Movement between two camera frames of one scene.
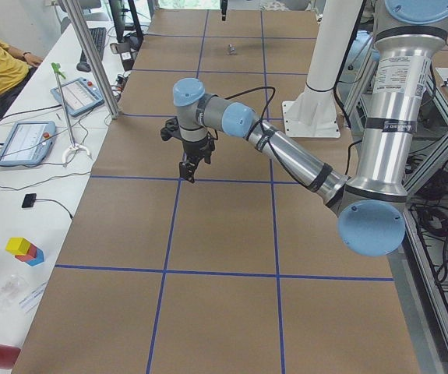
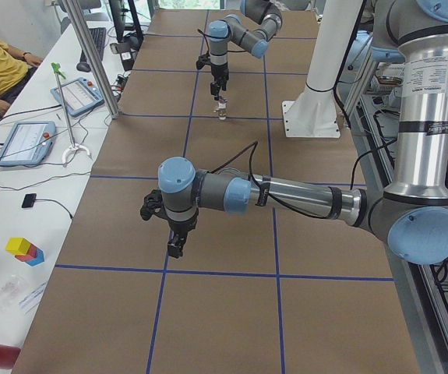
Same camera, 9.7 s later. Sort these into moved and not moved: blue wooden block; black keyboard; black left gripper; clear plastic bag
Moved: black left gripper
Not moved: clear plastic bag; blue wooden block; black keyboard
